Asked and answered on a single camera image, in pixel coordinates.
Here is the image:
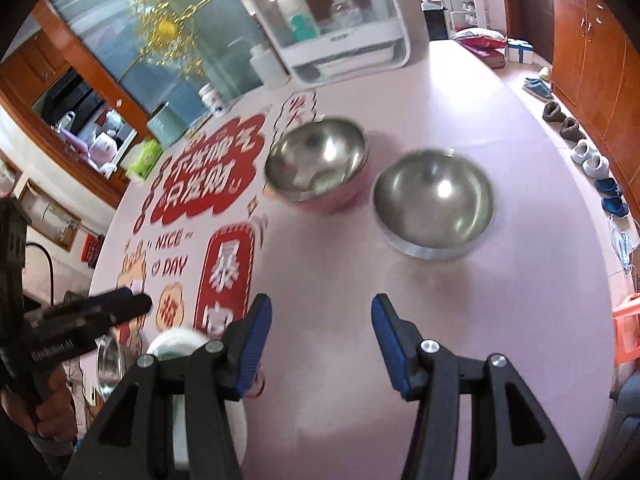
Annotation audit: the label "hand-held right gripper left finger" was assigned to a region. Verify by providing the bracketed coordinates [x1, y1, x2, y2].
[62, 293, 273, 480]

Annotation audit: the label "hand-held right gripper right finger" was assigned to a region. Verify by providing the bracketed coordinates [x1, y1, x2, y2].
[370, 293, 583, 480]

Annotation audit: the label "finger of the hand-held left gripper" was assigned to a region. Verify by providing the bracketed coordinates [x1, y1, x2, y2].
[82, 286, 154, 334]

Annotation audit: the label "white plate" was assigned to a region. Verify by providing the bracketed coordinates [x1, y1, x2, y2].
[147, 327, 251, 466]

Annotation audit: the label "flat-bottomed steel bowl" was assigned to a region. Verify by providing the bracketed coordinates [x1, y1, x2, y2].
[95, 332, 138, 403]

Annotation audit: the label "round steel bowl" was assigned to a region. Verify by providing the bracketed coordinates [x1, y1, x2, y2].
[372, 147, 497, 261]

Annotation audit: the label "pink steel-lined bowl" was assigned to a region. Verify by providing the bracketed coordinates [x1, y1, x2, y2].
[263, 116, 372, 213]

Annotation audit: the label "person's left forearm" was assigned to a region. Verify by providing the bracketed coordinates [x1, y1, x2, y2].
[0, 425, 76, 480]

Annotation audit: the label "person's left hand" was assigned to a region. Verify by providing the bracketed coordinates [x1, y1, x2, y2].
[0, 364, 78, 456]

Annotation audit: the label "green tissue pack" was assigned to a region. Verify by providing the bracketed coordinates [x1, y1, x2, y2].
[125, 139, 164, 181]

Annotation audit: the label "wooden kitchen cabinet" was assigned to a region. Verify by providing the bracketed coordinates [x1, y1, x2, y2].
[0, 0, 161, 211]

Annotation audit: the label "teal canister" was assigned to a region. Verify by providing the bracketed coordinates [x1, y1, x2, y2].
[146, 102, 197, 147]

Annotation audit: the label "white pill bottle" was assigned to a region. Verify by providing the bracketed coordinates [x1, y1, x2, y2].
[198, 84, 228, 117]

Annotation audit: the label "black microwave oven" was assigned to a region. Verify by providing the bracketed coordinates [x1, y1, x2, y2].
[32, 70, 96, 126]

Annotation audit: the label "printed pink tablecloth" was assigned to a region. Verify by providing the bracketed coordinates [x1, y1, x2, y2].
[85, 40, 636, 480]

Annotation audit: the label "orange plastic stool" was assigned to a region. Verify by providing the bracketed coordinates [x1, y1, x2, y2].
[612, 292, 640, 366]

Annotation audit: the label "white face mask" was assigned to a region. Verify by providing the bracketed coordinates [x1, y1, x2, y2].
[611, 230, 640, 277]

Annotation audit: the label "clear squeeze bottle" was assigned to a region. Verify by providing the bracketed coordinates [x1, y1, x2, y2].
[250, 45, 291, 92]

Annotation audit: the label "gold decorative branch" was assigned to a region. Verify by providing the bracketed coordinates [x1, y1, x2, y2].
[117, 0, 261, 78]

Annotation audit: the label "white storage box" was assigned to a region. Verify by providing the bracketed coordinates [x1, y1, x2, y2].
[248, 0, 412, 86]

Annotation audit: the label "blue slippers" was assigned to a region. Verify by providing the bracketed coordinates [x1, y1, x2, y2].
[522, 77, 553, 100]

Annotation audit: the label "red boxes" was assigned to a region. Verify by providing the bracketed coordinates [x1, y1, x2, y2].
[452, 30, 508, 68]

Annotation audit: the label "white gift box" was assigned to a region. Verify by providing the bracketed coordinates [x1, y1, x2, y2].
[507, 38, 535, 64]

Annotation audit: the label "green and white bottle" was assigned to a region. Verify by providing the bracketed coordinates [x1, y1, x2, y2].
[275, 0, 321, 43]

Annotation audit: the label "clear plastic bottle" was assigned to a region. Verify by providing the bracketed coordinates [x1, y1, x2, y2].
[327, 0, 361, 31]

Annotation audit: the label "red wall ornament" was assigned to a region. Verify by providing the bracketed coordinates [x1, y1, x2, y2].
[82, 234, 103, 266]

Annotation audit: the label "black cable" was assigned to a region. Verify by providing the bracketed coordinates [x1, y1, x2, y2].
[25, 242, 56, 291]

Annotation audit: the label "wooden wall cabinet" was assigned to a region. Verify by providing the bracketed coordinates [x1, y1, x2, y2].
[550, 0, 640, 201]

